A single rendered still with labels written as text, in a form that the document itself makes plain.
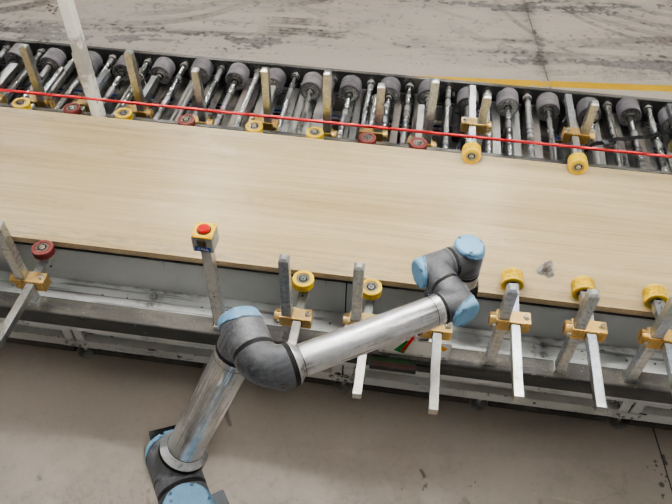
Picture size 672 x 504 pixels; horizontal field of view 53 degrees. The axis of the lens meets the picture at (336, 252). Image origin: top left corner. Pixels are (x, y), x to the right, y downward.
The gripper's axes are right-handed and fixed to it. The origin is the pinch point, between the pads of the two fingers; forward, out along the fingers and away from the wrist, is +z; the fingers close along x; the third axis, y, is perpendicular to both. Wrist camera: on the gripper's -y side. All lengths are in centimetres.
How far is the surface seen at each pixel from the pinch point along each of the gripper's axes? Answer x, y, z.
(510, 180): 87, 26, 11
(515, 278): 24.2, 23.9, 2.9
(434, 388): -17.4, -1.5, 14.7
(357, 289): 6.0, -30.3, -2.9
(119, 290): 25, -130, 38
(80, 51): 103, -162, -23
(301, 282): 17, -52, 10
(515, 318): 6.9, 23.4, 3.7
